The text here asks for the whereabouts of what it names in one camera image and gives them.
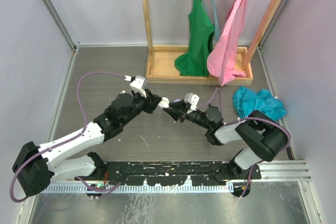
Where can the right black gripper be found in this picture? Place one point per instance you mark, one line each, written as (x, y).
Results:
(176, 114)

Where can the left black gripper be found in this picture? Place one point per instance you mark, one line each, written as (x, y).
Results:
(150, 101)

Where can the white earbud case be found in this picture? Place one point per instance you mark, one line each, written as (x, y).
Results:
(164, 103)

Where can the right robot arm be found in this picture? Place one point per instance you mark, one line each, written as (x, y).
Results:
(264, 137)

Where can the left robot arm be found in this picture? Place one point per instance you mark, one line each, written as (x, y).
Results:
(38, 166)

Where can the wooden clothes rack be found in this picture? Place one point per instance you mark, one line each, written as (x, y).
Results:
(160, 66)

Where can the green shirt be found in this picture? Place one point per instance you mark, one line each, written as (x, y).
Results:
(194, 61)

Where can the pink shirt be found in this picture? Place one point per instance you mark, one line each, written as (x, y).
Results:
(221, 61)

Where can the teal cloth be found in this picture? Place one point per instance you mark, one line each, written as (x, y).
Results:
(245, 101)

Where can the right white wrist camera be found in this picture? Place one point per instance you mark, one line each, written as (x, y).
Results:
(192, 99)

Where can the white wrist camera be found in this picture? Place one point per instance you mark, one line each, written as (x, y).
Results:
(137, 85)
(192, 99)

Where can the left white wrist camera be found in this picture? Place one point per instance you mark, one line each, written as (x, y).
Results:
(137, 85)

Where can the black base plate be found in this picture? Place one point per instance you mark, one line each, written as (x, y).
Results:
(207, 173)

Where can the white slotted cable duct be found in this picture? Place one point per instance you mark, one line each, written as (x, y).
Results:
(79, 188)

